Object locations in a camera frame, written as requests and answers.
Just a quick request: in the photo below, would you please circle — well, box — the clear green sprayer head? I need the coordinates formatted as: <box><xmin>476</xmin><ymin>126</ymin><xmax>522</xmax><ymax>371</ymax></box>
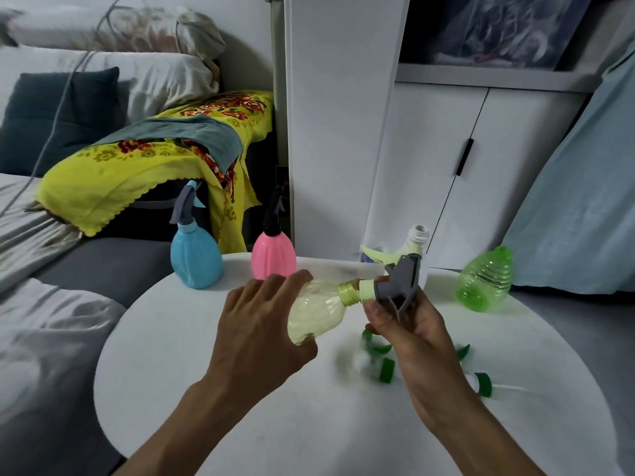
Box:
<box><xmin>347</xmin><ymin>329</ymin><xmax>396</xmax><ymax>384</ymax></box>

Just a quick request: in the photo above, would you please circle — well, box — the person's left hand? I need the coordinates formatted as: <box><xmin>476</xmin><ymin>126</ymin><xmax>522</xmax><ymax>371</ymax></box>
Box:
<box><xmin>206</xmin><ymin>268</ymin><xmax>318</xmax><ymax>400</ymax></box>

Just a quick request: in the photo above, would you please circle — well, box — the grey mattress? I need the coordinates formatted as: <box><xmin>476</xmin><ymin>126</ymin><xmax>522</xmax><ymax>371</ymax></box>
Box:
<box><xmin>32</xmin><ymin>237</ymin><xmax>175</xmax><ymax>309</ymax></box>

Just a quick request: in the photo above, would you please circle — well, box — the yellow floral blanket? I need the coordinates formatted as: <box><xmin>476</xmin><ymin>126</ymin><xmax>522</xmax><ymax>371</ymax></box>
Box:
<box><xmin>37</xmin><ymin>90</ymin><xmax>275</xmax><ymax>255</ymax></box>

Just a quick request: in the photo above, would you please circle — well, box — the yellow-green clear bottle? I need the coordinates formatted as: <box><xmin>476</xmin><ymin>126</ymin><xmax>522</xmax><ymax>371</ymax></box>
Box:
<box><xmin>287</xmin><ymin>278</ymin><xmax>362</xmax><ymax>346</ymax></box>

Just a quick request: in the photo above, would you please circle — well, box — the grey light-green sprayer head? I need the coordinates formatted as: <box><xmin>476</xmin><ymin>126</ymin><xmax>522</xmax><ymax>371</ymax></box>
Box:
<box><xmin>358</xmin><ymin>245</ymin><xmax>423</xmax><ymax>323</ymax></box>

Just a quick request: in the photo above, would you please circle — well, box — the plastic-wrapped patterned quilt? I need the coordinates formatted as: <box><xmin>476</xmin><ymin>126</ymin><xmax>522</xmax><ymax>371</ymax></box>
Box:
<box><xmin>402</xmin><ymin>0</ymin><xmax>594</xmax><ymax>71</ymax></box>

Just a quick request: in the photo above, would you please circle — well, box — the white plastic bottle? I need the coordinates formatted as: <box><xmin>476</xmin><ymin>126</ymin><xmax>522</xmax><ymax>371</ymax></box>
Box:
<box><xmin>404</xmin><ymin>224</ymin><xmax>431</xmax><ymax>289</ymax></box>

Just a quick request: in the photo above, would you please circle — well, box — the dark blue cushion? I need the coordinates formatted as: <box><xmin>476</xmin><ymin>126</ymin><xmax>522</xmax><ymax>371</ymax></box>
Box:
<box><xmin>0</xmin><ymin>67</ymin><xmax>120</xmax><ymax>178</ymax></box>

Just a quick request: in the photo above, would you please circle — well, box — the blue plastic bottle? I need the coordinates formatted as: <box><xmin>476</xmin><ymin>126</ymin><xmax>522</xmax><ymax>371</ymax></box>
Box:
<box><xmin>170</xmin><ymin>223</ymin><xmax>224</xmax><ymax>290</ymax></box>

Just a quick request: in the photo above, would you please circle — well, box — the black sprayer head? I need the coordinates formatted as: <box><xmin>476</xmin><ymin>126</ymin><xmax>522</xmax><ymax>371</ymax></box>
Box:
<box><xmin>261</xmin><ymin>185</ymin><xmax>286</xmax><ymax>237</ymax></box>

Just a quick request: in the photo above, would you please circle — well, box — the light blue cloth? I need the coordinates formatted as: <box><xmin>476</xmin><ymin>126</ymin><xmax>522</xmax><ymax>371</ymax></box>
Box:
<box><xmin>501</xmin><ymin>56</ymin><xmax>635</xmax><ymax>296</ymax></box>

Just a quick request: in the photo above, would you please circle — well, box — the black bedside cabinet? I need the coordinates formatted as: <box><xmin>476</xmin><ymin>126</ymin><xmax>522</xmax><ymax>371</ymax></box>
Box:
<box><xmin>94</xmin><ymin>180</ymin><xmax>214</xmax><ymax>243</ymax></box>

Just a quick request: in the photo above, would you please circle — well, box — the grey cable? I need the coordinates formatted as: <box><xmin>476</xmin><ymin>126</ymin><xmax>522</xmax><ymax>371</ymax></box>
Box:
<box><xmin>0</xmin><ymin>0</ymin><xmax>125</xmax><ymax>219</ymax></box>

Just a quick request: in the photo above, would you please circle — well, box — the faded floral pillow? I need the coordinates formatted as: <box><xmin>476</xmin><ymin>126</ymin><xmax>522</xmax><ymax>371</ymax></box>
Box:
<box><xmin>0</xmin><ymin>4</ymin><xmax>227</xmax><ymax>60</ymax></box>

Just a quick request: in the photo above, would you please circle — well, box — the grey blue sprayer head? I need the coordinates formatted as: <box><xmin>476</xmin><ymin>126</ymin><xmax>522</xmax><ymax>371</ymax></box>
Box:
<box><xmin>169</xmin><ymin>180</ymin><xmax>206</xmax><ymax>226</ymax></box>

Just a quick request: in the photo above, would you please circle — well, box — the black wardrobe handle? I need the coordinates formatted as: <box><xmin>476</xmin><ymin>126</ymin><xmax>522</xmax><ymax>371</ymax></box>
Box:
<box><xmin>456</xmin><ymin>138</ymin><xmax>475</xmax><ymax>177</ymax></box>

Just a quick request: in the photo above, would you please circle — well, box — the person's right hand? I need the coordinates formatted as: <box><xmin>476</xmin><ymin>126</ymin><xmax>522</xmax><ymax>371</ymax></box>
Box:
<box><xmin>363</xmin><ymin>276</ymin><xmax>472</xmax><ymax>432</ymax></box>

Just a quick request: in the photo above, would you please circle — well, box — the grey-blue towel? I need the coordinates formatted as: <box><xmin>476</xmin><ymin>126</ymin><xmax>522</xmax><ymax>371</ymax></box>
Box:
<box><xmin>91</xmin><ymin>115</ymin><xmax>244</xmax><ymax>174</ymax></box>

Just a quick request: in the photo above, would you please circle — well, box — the white wardrobe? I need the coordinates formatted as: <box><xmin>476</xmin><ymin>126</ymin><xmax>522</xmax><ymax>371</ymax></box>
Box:
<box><xmin>283</xmin><ymin>0</ymin><xmax>611</xmax><ymax>271</ymax></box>

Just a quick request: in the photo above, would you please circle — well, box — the bright green clear bottle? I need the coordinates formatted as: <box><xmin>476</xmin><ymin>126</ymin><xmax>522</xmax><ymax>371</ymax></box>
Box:
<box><xmin>456</xmin><ymin>245</ymin><xmax>513</xmax><ymax>313</ymax></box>

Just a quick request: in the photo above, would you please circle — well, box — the pink plastic bottle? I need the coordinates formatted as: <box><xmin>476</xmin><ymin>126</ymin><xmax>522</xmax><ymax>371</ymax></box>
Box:
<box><xmin>251</xmin><ymin>231</ymin><xmax>298</xmax><ymax>281</ymax></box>

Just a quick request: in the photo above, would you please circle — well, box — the person's left forearm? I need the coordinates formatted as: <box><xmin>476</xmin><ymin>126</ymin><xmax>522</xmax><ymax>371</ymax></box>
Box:
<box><xmin>114</xmin><ymin>376</ymin><xmax>269</xmax><ymax>476</ymax></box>

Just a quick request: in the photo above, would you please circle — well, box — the white green sprayer head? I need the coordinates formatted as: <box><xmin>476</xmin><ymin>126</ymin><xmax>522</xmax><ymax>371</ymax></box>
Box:
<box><xmin>455</xmin><ymin>344</ymin><xmax>527</xmax><ymax>398</ymax></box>

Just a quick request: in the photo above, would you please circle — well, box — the white pillow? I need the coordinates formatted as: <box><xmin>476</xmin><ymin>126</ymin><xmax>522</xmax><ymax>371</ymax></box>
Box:
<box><xmin>0</xmin><ymin>46</ymin><xmax>220</xmax><ymax>126</ymax></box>

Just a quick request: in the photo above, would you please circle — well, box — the grey patterned bedsheet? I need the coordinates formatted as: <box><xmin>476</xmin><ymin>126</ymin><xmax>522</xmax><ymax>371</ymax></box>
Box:
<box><xmin>0</xmin><ymin>173</ymin><xmax>128</xmax><ymax>476</ymax></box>

